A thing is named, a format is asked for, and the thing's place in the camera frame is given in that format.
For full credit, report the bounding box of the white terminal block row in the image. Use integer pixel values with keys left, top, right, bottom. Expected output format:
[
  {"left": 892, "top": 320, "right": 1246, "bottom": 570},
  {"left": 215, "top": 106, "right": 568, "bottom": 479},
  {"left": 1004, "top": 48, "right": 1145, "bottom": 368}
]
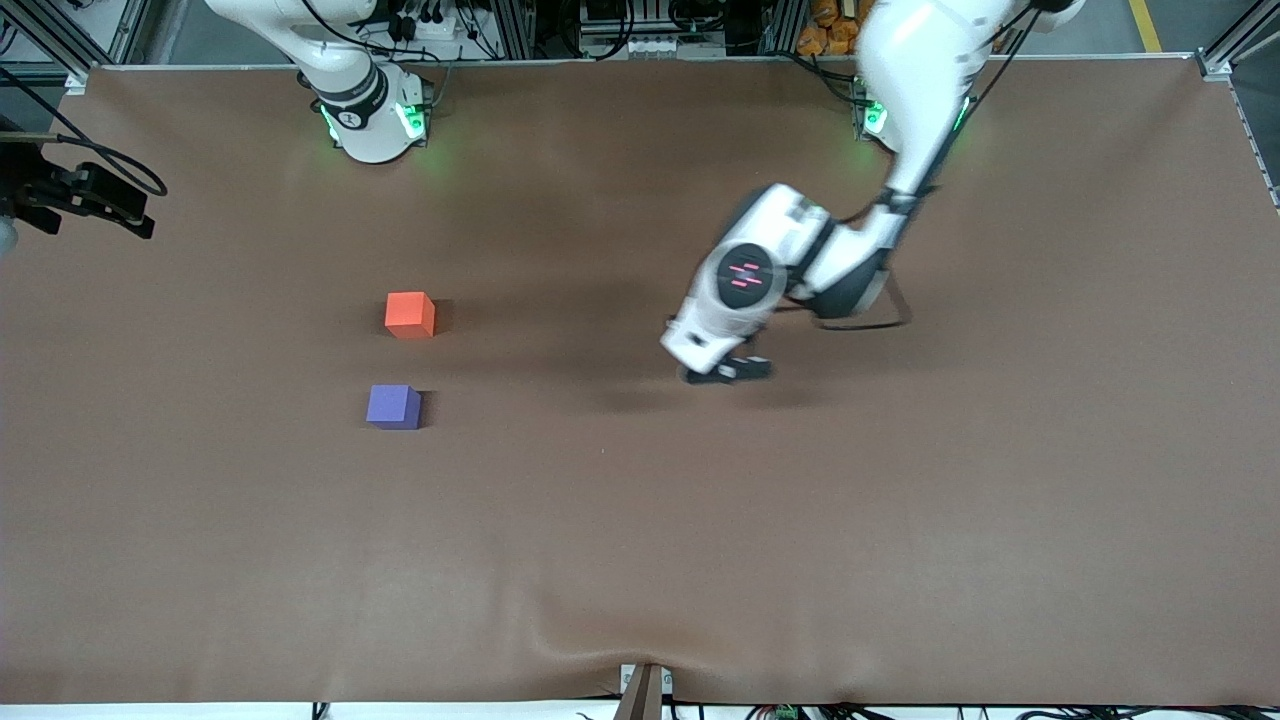
[{"left": 578, "top": 33, "right": 728, "bottom": 61}]

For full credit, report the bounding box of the white power strip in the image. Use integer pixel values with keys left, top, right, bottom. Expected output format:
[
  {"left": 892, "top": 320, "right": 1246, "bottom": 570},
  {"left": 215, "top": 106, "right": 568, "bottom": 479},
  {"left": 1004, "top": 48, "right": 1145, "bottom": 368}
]
[{"left": 395, "top": 10, "right": 471, "bottom": 43}]

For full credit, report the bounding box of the orange fruit pile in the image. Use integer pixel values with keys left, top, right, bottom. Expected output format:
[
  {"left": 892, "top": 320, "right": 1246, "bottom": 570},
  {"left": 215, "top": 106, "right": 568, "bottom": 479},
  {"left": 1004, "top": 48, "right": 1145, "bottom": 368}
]
[{"left": 797, "top": 0, "right": 871, "bottom": 57}]

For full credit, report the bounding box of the brown table mat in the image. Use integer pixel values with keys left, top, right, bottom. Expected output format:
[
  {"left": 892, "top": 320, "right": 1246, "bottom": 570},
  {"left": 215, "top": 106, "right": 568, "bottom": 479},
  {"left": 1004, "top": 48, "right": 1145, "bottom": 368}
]
[{"left": 0, "top": 58, "right": 1280, "bottom": 706}]

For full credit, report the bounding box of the orange foam block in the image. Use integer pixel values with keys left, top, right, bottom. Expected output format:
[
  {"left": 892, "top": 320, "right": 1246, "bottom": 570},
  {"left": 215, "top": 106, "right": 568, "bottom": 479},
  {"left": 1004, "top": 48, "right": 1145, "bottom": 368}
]
[{"left": 384, "top": 291, "right": 437, "bottom": 340}]

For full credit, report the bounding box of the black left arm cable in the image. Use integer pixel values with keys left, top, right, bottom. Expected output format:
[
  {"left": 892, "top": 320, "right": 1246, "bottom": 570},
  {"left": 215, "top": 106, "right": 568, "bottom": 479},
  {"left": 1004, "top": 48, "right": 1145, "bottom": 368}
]
[{"left": 790, "top": 0, "right": 1061, "bottom": 333}]

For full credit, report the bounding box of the purple foam block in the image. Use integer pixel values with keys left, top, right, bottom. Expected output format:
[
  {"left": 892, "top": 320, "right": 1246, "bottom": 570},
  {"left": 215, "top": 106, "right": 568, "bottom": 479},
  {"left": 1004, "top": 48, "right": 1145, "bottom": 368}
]
[{"left": 366, "top": 384, "right": 423, "bottom": 431}]

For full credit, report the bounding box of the aluminium frame profile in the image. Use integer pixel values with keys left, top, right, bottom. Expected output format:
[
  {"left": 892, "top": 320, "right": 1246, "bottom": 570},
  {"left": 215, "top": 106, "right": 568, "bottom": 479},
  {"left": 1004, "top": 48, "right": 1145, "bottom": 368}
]
[
  {"left": 0, "top": 0, "right": 91, "bottom": 96},
  {"left": 1195, "top": 0, "right": 1280, "bottom": 206}
]

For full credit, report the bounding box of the camera mount post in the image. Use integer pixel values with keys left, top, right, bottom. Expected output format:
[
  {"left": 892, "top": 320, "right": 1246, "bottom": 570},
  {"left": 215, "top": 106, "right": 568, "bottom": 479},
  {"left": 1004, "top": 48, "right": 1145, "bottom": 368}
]
[{"left": 615, "top": 662, "right": 674, "bottom": 720}]

